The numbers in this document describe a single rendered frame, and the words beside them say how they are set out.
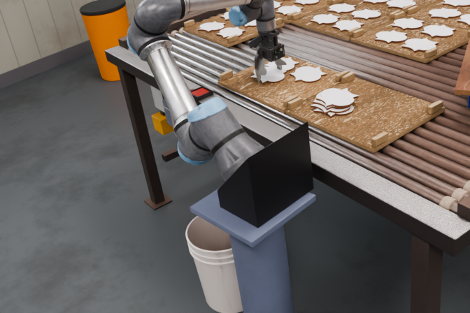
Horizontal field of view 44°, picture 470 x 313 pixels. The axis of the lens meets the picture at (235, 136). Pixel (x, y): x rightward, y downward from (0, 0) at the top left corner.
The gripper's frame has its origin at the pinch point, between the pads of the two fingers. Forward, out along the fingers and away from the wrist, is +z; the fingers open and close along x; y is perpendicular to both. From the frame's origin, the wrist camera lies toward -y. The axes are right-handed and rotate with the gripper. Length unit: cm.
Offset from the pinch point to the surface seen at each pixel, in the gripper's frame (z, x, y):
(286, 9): 2, 59, -55
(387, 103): 0, 10, 52
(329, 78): 0.7, 12.8, 20.9
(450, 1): 1, 108, 8
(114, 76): 96, 44, -269
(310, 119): -0.1, -14.4, 38.9
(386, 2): 2, 94, -19
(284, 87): 0.6, -3.1, 12.7
